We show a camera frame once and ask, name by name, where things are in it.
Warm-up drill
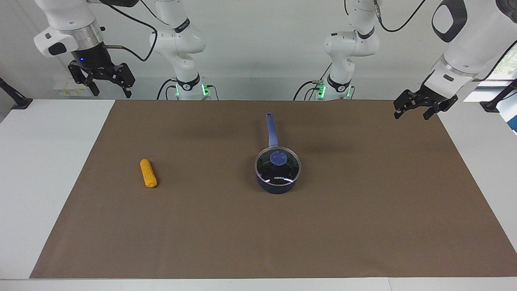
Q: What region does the black base cable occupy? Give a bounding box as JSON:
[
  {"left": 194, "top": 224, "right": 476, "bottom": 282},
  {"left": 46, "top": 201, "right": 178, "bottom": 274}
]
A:
[
  {"left": 294, "top": 63, "right": 332, "bottom": 101},
  {"left": 157, "top": 78, "right": 219, "bottom": 101}
]

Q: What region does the white wall socket box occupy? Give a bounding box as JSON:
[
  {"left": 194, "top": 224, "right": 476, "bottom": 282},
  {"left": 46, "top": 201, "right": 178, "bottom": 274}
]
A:
[{"left": 54, "top": 79, "right": 92, "bottom": 97}]

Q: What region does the glass lid with blue knob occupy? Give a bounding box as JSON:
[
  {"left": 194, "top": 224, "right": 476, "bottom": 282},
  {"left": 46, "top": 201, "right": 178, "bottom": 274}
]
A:
[{"left": 254, "top": 146, "right": 302, "bottom": 181}]

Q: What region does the black right base cable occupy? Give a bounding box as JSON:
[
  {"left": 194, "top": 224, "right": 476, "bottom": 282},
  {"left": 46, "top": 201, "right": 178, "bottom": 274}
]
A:
[{"left": 157, "top": 78, "right": 219, "bottom": 101}]

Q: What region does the black clamp stand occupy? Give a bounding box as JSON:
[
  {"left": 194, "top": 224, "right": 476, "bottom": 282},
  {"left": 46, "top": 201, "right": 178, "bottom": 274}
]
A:
[
  {"left": 480, "top": 79, "right": 517, "bottom": 113},
  {"left": 0, "top": 77, "right": 33, "bottom": 110}
]

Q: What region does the brown table mat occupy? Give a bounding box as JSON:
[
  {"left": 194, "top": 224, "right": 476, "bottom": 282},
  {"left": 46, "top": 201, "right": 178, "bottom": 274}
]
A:
[{"left": 30, "top": 100, "right": 517, "bottom": 279}]

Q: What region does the black left base cable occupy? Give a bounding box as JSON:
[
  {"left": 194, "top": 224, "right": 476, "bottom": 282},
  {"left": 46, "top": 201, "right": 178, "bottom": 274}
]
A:
[{"left": 294, "top": 63, "right": 332, "bottom": 101}]

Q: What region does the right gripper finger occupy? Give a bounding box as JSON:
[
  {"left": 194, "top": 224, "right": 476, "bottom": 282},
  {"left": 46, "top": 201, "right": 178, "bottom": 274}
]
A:
[
  {"left": 68, "top": 61, "right": 100, "bottom": 97},
  {"left": 111, "top": 63, "right": 136, "bottom": 99}
]

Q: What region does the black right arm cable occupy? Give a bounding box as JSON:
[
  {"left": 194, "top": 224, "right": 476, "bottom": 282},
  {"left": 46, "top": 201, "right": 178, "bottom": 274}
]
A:
[{"left": 99, "top": 0, "right": 159, "bottom": 62}]

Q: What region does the yellow toy corn cob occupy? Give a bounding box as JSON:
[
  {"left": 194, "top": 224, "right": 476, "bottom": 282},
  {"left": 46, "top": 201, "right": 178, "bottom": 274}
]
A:
[{"left": 140, "top": 159, "right": 158, "bottom": 188}]

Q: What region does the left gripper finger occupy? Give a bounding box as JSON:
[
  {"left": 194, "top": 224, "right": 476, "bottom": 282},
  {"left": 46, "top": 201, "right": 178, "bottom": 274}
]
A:
[
  {"left": 394, "top": 90, "right": 422, "bottom": 120},
  {"left": 423, "top": 103, "right": 445, "bottom": 120}
]

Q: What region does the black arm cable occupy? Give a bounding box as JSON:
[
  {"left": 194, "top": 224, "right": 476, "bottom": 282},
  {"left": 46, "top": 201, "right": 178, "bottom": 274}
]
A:
[
  {"left": 99, "top": 0, "right": 159, "bottom": 62},
  {"left": 374, "top": 0, "right": 427, "bottom": 33}
]

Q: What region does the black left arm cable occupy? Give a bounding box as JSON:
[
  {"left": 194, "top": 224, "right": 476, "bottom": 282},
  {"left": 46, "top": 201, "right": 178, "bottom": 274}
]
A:
[{"left": 374, "top": 0, "right": 427, "bottom": 33}]

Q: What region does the dark blue pot with handle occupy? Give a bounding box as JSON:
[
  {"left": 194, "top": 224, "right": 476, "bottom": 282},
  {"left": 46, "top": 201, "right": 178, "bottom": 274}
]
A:
[{"left": 254, "top": 112, "right": 302, "bottom": 195}]

